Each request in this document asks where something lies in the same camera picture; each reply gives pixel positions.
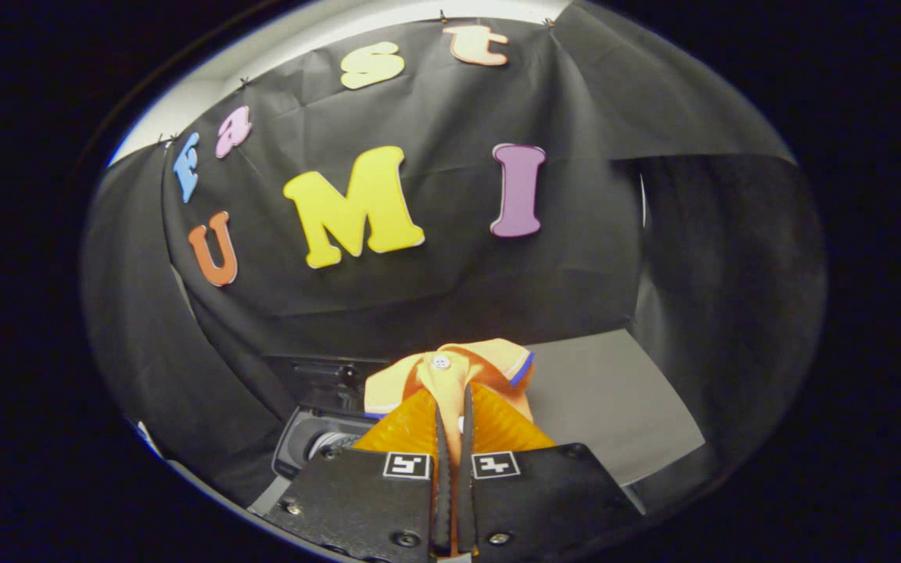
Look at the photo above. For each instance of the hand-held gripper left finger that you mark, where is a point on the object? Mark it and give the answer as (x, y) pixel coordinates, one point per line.
(443, 485)

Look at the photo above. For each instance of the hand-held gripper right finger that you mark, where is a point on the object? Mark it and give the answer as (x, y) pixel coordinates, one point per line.
(466, 485)

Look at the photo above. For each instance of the orange polo shirt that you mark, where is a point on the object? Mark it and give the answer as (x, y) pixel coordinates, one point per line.
(450, 375)

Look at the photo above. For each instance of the grey washing machine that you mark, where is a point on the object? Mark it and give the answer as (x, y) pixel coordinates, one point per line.
(298, 446)

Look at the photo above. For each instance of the beige cabinet with dark top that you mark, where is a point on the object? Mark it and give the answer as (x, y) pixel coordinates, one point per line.
(615, 399)

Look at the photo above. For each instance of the black backdrop cloth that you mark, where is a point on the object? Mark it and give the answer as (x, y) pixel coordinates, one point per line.
(435, 289)

